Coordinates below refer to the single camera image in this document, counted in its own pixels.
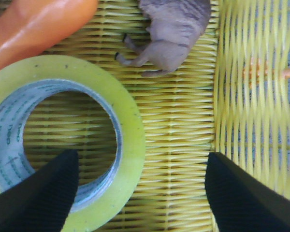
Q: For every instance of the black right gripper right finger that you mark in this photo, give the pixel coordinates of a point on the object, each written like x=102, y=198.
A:
x=241, y=203

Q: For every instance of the orange toy carrot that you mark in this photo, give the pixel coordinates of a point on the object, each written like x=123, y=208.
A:
x=29, y=27

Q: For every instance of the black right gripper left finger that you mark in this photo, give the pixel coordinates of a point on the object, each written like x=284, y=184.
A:
x=42, y=202

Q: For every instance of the yellow packing tape roll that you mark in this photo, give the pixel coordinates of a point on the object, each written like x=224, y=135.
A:
x=39, y=105

